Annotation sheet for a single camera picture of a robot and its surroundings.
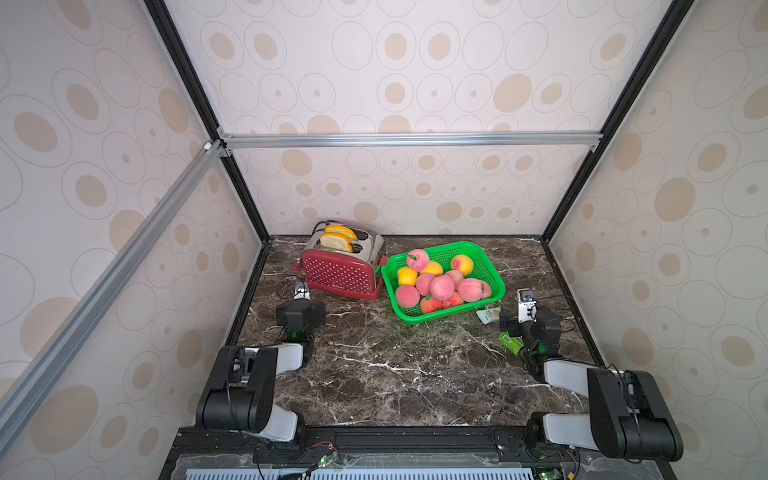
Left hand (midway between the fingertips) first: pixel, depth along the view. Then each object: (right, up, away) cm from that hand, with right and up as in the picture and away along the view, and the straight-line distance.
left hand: (306, 298), depth 93 cm
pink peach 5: (+56, +2, +1) cm, 56 cm away
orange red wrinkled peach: (+46, -1, -1) cm, 46 cm away
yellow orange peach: (+51, +11, +10) cm, 53 cm away
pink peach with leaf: (+35, +12, +4) cm, 37 cm away
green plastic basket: (+45, +13, +11) cm, 48 cm away
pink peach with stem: (+31, 0, +2) cm, 32 cm away
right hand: (+65, -2, -2) cm, 65 cm away
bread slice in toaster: (+9, +22, +1) cm, 24 cm away
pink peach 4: (+50, +3, -3) cm, 50 cm away
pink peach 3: (+48, +6, +4) cm, 49 cm away
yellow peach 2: (+32, +7, +7) cm, 33 cm away
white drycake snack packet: (+58, -6, +4) cm, 59 cm away
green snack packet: (+63, -13, -3) cm, 65 cm away
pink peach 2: (+42, +4, -3) cm, 42 cm away
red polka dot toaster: (+16, +8, -1) cm, 18 cm away
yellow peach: (+41, +9, +9) cm, 43 cm away
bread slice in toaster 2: (+9, +18, -1) cm, 20 cm away
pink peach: (+37, +5, +2) cm, 37 cm away
